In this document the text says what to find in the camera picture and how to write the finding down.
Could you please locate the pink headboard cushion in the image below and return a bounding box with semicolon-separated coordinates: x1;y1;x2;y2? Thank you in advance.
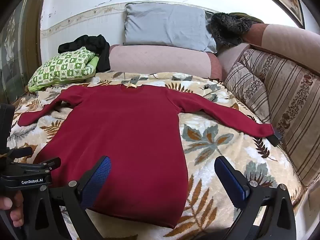
109;24;320;80

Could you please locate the dark red sweater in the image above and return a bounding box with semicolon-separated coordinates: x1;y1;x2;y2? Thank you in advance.
18;83;274;229

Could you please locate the black garment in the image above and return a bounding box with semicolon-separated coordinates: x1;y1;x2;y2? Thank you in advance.
58;34;111;72

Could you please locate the large striped sofa cushion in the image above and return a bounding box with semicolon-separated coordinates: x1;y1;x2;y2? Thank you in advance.
237;48;320;188

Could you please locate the wooden framed glass door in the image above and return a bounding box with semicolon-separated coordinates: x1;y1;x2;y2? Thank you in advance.
0;0;47;103

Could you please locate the green checked pillow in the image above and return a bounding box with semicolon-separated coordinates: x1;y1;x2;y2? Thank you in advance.
28;46;99;92

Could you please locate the floral leaf print blanket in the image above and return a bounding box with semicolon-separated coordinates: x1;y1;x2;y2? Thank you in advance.
6;71;304;240

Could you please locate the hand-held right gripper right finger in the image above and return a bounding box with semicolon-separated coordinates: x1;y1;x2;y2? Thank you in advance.
214;156;297;240

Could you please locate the small striped sofa cushion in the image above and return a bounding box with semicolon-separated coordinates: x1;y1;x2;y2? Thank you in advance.
224;62;272;125

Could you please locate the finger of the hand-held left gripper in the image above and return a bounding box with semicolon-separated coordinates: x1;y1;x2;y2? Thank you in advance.
9;147;34;159
37;157;62;172

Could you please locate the fur trimmed jacket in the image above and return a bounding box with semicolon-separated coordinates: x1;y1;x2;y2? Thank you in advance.
209;12;264;48

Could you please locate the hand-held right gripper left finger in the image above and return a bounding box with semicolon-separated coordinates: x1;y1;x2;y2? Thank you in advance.
25;156;112;240

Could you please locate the grey pillow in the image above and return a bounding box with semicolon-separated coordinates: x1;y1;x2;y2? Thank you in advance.
123;2;217;54

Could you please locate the person's left hand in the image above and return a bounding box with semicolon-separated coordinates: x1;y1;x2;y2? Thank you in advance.
0;191;24;228

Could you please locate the small black device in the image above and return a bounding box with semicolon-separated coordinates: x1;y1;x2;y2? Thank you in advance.
268;129;283;147

